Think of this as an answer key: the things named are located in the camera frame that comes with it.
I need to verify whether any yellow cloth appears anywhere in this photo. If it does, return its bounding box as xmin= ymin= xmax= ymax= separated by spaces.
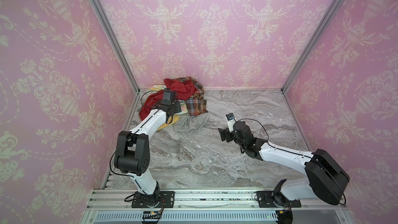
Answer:
xmin=157 ymin=115 xmax=180 ymax=131

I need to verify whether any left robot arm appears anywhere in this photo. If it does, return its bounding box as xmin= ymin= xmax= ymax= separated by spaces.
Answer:
xmin=110 ymin=88 xmax=181 ymax=208

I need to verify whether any left corner aluminium post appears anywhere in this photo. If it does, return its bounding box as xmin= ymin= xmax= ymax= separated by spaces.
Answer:
xmin=89 ymin=0 xmax=140 ymax=95

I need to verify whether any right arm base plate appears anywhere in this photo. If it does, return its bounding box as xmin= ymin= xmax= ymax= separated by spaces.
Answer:
xmin=255 ymin=191 xmax=302 ymax=209

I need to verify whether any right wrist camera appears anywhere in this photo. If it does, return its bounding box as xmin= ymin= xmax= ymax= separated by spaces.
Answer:
xmin=226 ymin=113 xmax=236 ymax=133

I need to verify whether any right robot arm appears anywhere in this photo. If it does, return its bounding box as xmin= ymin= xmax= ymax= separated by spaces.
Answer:
xmin=218 ymin=117 xmax=350 ymax=208

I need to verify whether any aluminium mounting rail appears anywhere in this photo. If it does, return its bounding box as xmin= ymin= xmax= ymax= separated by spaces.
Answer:
xmin=81 ymin=188 xmax=355 ymax=224

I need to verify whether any grey cloth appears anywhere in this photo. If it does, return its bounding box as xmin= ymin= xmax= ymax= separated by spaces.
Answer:
xmin=173 ymin=113 xmax=210 ymax=134

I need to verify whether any plaid cloth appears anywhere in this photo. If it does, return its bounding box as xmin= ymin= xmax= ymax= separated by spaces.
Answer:
xmin=175 ymin=77 xmax=208 ymax=116

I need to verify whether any dark red cloth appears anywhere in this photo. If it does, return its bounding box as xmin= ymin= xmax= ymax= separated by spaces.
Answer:
xmin=138 ymin=78 xmax=199 ymax=121

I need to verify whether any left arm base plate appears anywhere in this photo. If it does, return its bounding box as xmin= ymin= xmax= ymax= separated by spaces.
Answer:
xmin=131 ymin=191 xmax=175 ymax=208

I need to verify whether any right corner aluminium post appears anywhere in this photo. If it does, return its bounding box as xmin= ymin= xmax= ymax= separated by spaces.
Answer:
xmin=281 ymin=0 xmax=344 ymax=96

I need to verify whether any corner aluminium post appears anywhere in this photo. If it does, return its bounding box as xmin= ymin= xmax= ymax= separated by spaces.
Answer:
xmin=89 ymin=0 xmax=140 ymax=95
xmin=281 ymin=0 xmax=344 ymax=96

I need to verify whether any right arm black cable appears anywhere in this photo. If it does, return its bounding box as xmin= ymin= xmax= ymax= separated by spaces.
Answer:
xmin=235 ymin=118 xmax=347 ymax=206

